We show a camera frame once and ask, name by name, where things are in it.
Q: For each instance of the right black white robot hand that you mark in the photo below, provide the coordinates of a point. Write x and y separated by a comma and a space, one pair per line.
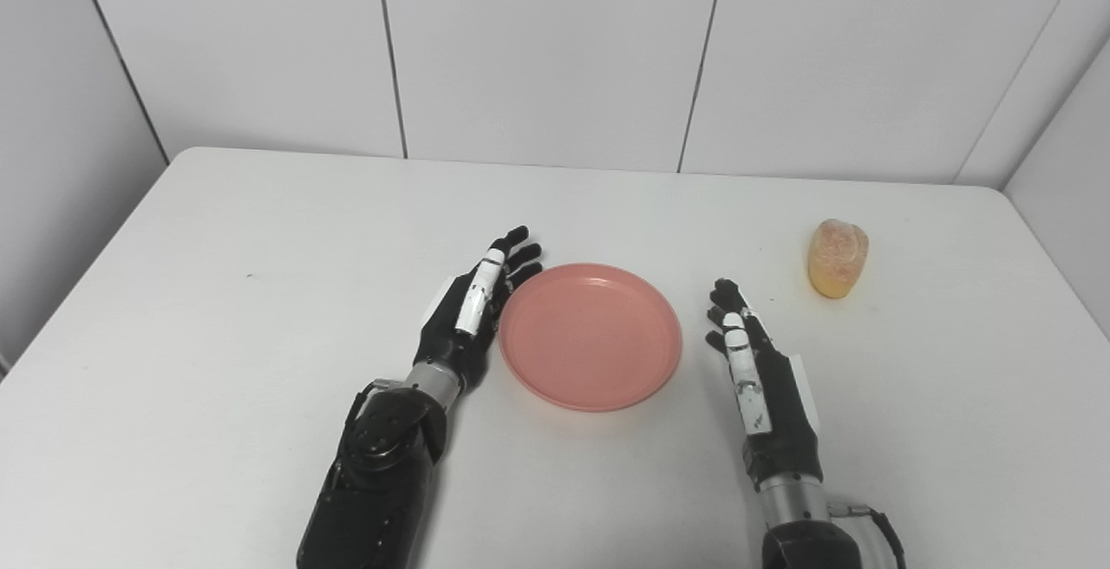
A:
780, 413

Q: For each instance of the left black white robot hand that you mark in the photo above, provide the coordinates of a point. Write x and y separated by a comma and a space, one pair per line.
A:
455, 335

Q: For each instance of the pink round plate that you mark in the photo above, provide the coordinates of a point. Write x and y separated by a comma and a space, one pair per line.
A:
590, 339

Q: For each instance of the golden bread roll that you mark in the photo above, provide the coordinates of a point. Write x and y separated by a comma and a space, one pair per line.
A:
838, 258

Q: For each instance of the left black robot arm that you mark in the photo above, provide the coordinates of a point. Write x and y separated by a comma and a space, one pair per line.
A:
381, 482

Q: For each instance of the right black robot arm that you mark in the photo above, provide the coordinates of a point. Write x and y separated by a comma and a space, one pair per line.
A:
806, 534

